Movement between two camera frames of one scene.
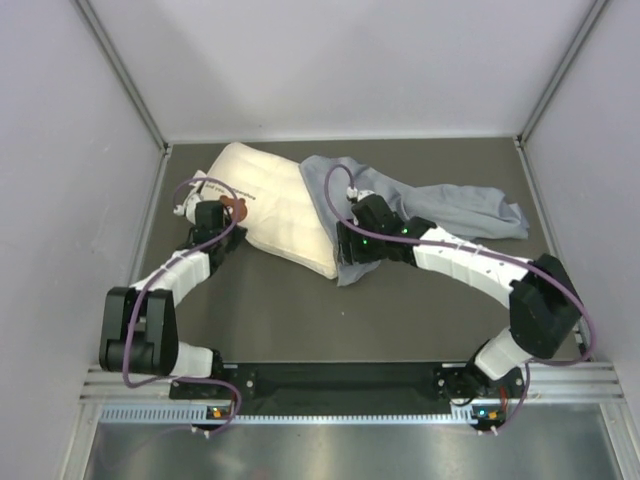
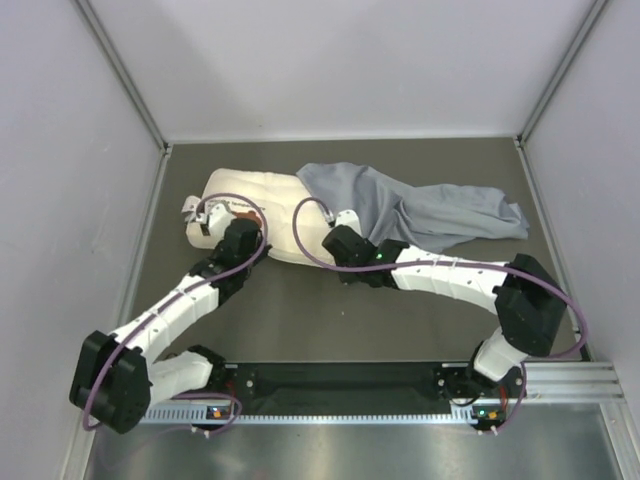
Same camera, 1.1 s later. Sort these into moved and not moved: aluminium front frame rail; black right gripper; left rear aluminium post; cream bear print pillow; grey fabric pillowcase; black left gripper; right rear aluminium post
Moved: grey fabric pillowcase; cream bear print pillow; black left gripper; black right gripper
Not moved: aluminium front frame rail; left rear aluminium post; right rear aluminium post
